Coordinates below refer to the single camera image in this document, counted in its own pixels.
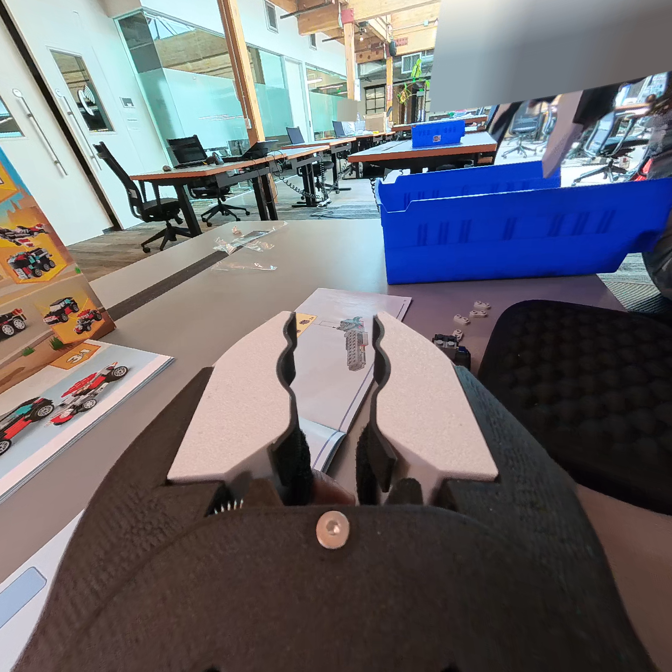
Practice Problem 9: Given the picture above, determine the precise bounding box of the black coiled cable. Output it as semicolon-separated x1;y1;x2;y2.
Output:
277;172;322;204

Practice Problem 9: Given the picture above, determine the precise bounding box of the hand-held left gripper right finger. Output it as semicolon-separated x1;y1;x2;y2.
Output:
356;312;499;506

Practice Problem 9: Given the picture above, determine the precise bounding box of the partly built lego model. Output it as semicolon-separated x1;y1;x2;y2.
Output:
432;329;471;369

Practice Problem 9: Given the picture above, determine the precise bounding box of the closed lego instruction booklet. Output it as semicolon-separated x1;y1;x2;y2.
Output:
0;339;175;506

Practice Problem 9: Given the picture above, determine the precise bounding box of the hanging green plant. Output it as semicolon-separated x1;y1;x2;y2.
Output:
395;58;436;107

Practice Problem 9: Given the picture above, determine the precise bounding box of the lego set box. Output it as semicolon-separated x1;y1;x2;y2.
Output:
0;147;117;396

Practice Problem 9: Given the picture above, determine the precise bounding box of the blue plastic bin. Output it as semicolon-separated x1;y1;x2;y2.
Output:
374;160;672;287

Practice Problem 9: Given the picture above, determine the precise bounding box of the empty clear plastic bag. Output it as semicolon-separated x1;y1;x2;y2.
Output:
212;220;289;255
211;260;278;274

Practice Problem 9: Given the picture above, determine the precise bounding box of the black textured pad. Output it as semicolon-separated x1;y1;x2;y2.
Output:
477;299;672;516

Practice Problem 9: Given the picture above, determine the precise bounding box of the wooden top office desk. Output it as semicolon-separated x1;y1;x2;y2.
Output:
129;155;280;238
346;130;498;175
267;143;333;210

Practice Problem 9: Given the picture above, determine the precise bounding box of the black mesh office chair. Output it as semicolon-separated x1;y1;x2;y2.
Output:
92;141;186;254
166;134;251;228

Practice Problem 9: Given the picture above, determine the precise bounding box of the wooden support post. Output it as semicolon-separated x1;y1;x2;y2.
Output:
217;0;280;222

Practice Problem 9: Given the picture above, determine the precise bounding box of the long metal door handle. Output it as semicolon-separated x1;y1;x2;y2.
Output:
55;88;102;172
13;88;69;177

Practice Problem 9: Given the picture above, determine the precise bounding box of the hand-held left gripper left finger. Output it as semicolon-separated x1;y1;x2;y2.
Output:
167;311;313;506

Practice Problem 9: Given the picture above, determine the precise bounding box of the small blue storage bin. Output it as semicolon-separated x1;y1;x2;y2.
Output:
411;120;466;149

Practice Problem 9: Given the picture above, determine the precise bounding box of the open lego instruction booklet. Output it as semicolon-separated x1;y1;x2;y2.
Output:
290;287;413;474

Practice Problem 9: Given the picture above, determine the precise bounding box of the white door with window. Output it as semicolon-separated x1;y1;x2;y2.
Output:
46;46;129;232

